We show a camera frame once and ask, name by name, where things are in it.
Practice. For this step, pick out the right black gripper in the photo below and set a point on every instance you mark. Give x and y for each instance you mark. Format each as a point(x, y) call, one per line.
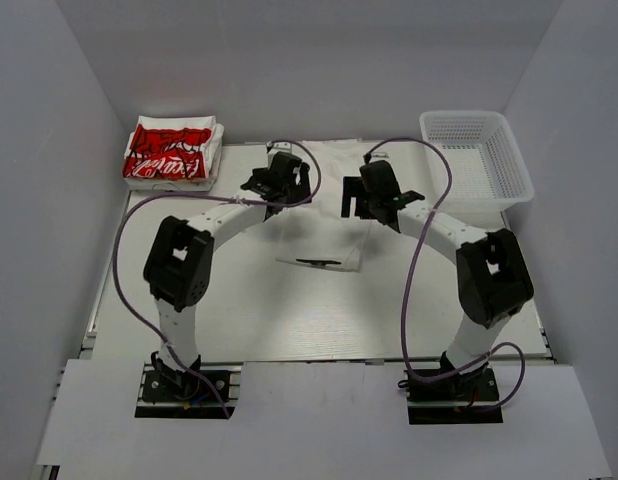
point(353, 187)

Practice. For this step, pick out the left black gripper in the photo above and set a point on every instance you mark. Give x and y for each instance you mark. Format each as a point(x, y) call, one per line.
point(302, 189)

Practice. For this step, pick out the plain white t shirt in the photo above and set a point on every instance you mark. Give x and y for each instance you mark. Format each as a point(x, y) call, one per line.
point(315, 234)

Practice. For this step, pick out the red print white t shirt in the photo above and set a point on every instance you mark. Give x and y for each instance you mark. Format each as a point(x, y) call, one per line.
point(173, 154)

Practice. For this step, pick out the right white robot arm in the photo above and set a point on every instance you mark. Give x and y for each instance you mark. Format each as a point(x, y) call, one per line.
point(493, 281)

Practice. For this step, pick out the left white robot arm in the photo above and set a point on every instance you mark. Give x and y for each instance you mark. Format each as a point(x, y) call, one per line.
point(178, 268)

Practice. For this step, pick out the white plastic mesh basket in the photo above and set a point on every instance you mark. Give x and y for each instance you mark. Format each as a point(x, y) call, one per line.
point(478, 158)

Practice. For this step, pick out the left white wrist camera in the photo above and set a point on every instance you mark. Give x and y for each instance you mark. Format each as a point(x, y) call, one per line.
point(273, 147)

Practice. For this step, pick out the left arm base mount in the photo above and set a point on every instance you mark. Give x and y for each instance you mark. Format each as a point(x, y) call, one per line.
point(170, 394)

